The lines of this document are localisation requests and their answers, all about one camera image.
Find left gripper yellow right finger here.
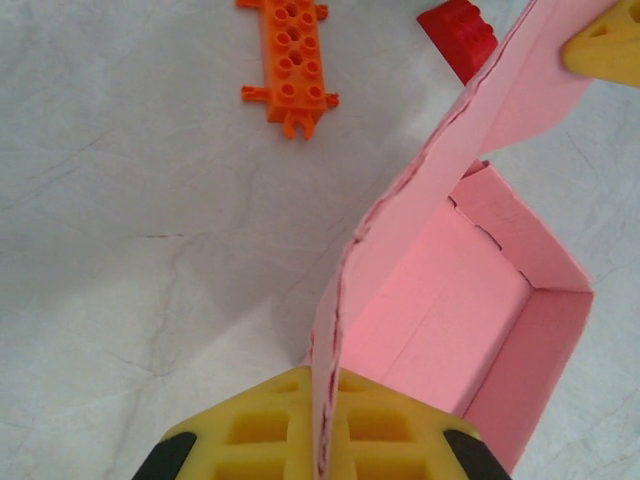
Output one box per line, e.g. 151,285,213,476
331,371,514,480

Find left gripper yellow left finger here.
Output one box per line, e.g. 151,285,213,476
132,366,316,480

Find pink paper box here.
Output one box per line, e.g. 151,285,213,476
302,0,625,480

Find small red toy brick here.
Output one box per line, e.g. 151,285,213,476
416,0,501,86

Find orange toy brick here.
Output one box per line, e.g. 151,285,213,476
238,0,343,141

